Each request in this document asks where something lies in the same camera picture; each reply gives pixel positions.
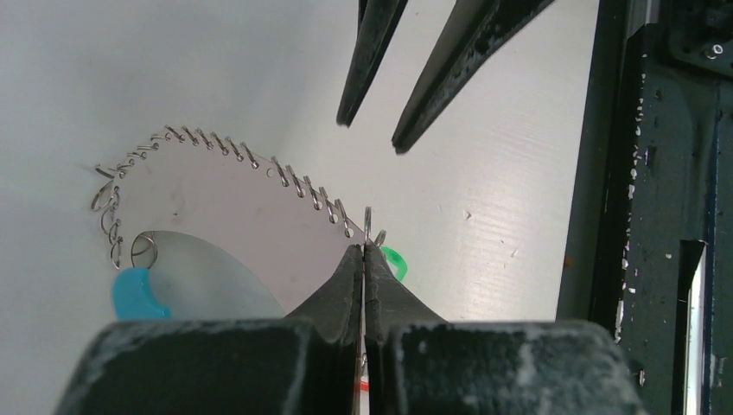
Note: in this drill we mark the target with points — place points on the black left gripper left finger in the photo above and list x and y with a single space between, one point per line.
304 363

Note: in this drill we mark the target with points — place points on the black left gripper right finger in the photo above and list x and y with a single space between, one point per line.
419 363

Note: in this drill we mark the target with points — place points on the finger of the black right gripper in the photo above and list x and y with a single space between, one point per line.
474 31
376 23

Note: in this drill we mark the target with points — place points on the green key tag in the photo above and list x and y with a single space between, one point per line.
396 261

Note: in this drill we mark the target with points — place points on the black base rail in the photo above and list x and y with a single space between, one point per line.
649 248

